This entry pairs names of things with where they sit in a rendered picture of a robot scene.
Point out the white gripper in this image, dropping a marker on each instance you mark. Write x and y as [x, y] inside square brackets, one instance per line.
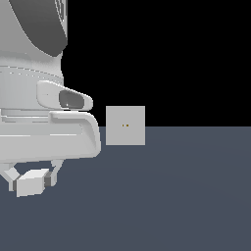
[45, 140]

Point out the white box charger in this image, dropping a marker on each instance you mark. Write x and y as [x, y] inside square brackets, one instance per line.
[31, 182]

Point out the grey square wall socket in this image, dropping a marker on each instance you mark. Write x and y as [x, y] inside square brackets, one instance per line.
[125, 125]

